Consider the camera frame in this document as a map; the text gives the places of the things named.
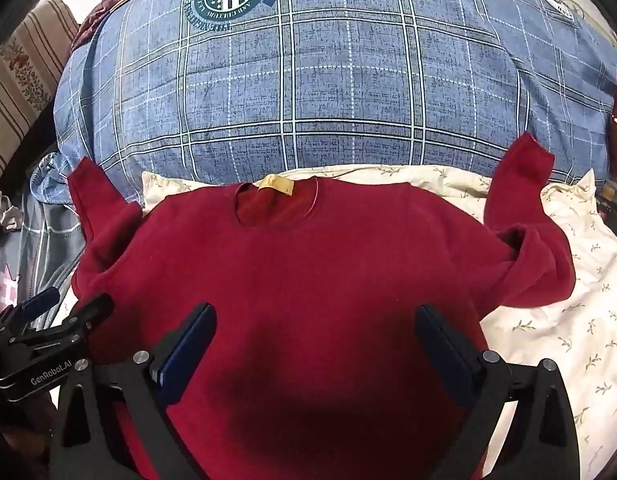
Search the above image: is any grey striped cloth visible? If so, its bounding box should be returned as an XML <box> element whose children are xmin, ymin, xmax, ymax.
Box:
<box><xmin>0</xmin><ymin>160</ymin><xmax>89</xmax><ymax>336</ymax></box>

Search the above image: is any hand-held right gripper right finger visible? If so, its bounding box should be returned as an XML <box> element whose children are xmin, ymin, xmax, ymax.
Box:
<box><xmin>415</xmin><ymin>303</ymin><xmax>587</xmax><ymax>480</ymax></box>

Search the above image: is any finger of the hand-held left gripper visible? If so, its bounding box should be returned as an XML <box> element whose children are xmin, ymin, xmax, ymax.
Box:
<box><xmin>17</xmin><ymin>292</ymin><xmax>115</xmax><ymax>357</ymax></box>
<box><xmin>8</xmin><ymin>286</ymin><xmax>62</xmax><ymax>331</ymax></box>

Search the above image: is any maroon cloth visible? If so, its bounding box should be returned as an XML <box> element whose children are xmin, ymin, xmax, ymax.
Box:
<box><xmin>71</xmin><ymin>0</ymin><xmax>159</xmax><ymax>51</ymax></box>

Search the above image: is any red sweater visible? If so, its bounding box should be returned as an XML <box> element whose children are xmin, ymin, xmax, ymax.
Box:
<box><xmin>67</xmin><ymin>131</ymin><xmax>577</xmax><ymax>480</ymax></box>

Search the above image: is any cream leaf-print sheet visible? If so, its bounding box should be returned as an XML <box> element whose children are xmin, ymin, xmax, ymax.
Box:
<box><xmin>141</xmin><ymin>167</ymin><xmax>617</xmax><ymax>480</ymax></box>

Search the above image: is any blue plaid pillow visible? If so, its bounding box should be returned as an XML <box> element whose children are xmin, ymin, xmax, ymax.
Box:
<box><xmin>53</xmin><ymin>0</ymin><xmax>617</xmax><ymax>206</ymax></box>

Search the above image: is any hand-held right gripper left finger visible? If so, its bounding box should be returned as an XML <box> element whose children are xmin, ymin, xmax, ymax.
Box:
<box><xmin>51</xmin><ymin>302</ymin><xmax>218</xmax><ymax>480</ymax></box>

